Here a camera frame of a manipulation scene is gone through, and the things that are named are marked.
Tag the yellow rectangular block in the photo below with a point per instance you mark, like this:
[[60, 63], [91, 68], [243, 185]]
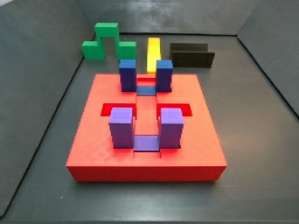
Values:
[[154, 54]]

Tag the red insertion board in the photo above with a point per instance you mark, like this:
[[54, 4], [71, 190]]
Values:
[[95, 161]]

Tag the purple U-shaped block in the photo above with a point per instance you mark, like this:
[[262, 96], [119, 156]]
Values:
[[167, 139]]

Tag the dark blue U-shaped block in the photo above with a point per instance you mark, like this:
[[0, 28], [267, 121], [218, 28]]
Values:
[[162, 80]]

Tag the black block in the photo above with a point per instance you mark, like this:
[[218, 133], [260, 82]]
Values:
[[191, 55]]

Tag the green stepped block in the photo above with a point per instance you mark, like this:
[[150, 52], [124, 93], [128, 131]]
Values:
[[94, 48]]

